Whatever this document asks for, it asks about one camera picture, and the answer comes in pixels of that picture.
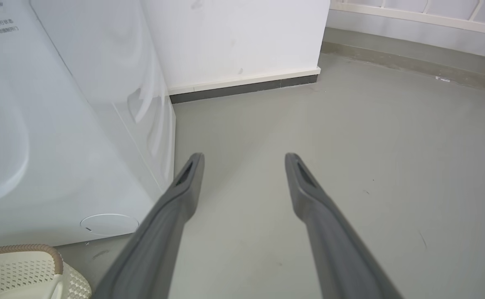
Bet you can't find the white railing frame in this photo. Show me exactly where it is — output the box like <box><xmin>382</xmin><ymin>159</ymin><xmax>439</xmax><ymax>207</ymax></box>
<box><xmin>330</xmin><ymin>0</ymin><xmax>485</xmax><ymax>71</ymax></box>

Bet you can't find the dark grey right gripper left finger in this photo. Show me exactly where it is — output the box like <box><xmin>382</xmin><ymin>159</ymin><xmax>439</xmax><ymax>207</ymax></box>
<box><xmin>91</xmin><ymin>152</ymin><xmax>205</xmax><ymax>299</ymax></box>

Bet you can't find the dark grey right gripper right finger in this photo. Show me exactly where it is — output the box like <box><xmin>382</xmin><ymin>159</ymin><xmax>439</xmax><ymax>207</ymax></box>
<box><xmin>285</xmin><ymin>153</ymin><xmax>404</xmax><ymax>299</ymax></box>

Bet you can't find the cream woven laundry basket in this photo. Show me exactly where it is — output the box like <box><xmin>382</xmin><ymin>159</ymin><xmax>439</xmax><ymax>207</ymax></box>
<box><xmin>0</xmin><ymin>244</ymin><xmax>92</xmax><ymax>299</ymax></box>

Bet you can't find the white washing machine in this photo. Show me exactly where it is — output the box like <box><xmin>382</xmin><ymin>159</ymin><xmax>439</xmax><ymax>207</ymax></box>
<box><xmin>0</xmin><ymin>0</ymin><xmax>176</xmax><ymax>251</ymax></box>

